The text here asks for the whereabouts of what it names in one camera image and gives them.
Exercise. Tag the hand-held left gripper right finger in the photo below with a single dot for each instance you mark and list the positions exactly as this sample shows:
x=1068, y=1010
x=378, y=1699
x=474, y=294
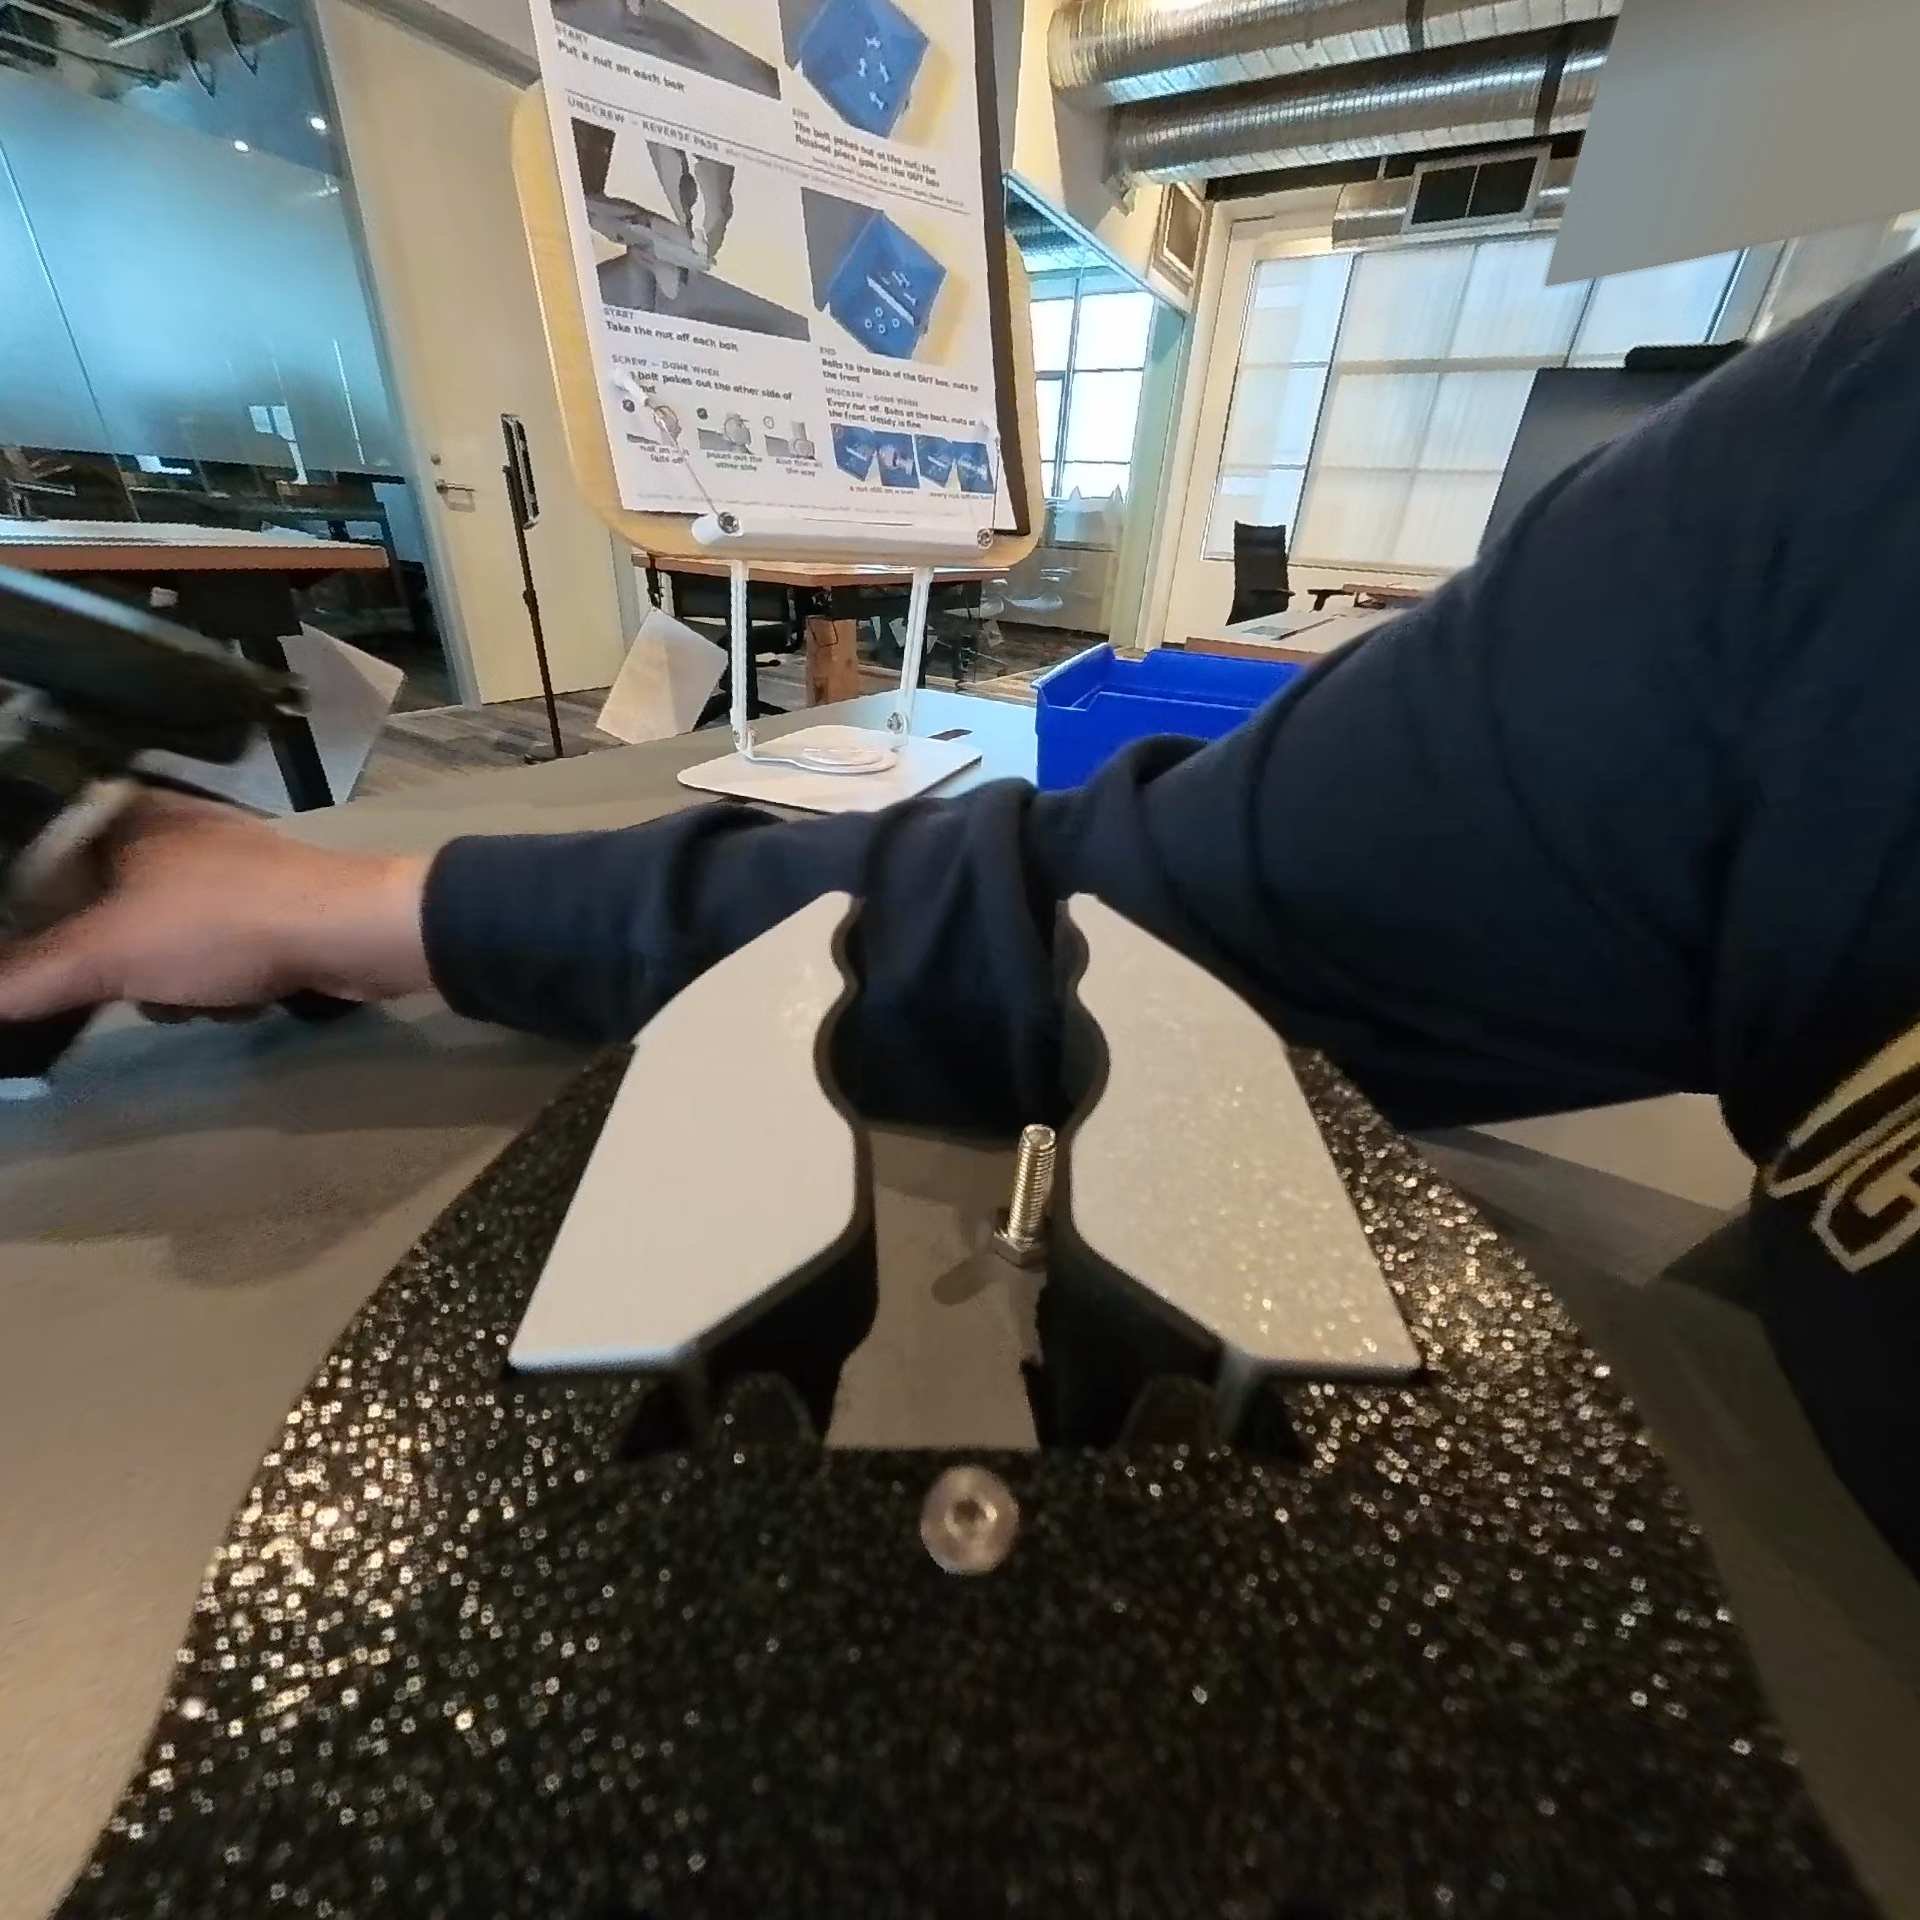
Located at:
x=1230, y=1201

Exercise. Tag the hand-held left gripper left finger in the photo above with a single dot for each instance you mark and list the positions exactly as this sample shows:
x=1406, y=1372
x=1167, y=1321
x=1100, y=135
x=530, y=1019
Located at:
x=690, y=1201

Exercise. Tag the silver hex bolt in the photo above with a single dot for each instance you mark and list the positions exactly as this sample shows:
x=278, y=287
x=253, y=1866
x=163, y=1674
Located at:
x=1032, y=1184

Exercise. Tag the blue plastic bin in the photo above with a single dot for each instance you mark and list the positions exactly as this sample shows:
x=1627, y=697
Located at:
x=1140, y=735

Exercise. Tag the person's right forearm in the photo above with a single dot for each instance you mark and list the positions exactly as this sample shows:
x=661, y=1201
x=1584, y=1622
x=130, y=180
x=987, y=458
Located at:
x=1201, y=900

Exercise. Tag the person's right hand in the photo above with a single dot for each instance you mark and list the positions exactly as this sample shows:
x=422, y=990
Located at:
x=256, y=915

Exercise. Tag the wooden table with black legs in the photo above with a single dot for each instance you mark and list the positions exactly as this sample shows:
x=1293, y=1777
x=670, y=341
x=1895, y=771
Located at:
x=181, y=555

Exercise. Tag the black tripod pole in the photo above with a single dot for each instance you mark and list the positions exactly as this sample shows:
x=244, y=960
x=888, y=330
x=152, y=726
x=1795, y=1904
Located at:
x=537, y=630

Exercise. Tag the white door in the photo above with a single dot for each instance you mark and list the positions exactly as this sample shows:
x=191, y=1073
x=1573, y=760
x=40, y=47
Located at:
x=436, y=301

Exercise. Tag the wooden board document stand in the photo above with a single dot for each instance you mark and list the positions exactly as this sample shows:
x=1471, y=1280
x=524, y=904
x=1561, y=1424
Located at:
x=931, y=765

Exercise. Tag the white folded paper sheet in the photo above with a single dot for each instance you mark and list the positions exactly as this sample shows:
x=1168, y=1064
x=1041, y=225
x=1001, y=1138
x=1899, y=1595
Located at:
x=661, y=682

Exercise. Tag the white desk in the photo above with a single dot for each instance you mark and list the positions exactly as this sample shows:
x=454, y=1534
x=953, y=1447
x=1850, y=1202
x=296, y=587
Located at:
x=1275, y=643

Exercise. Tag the black office chair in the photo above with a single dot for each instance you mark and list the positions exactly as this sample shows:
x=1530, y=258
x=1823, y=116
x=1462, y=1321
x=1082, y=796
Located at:
x=1260, y=564

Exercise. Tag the long wooden table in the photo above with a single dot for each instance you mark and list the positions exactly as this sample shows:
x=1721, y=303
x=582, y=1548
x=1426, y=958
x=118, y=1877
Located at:
x=825, y=571

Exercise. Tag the printed instruction sheet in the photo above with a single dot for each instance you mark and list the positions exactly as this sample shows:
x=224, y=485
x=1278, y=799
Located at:
x=720, y=301

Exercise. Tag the black display screen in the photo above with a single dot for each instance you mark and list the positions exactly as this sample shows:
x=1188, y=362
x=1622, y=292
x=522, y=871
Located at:
x=1575, y=465

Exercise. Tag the ceiling air vent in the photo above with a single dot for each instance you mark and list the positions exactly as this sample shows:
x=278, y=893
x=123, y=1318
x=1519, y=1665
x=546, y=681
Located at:
x=1478, y=188

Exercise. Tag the wooden log post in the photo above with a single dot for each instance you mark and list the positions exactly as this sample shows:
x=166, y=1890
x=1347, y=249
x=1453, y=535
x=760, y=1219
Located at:
x=828, y=661

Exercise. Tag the silver ceiling duct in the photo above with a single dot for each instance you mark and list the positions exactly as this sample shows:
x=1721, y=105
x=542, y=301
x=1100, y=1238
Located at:
x=1275, y=45
x=1320, y=135

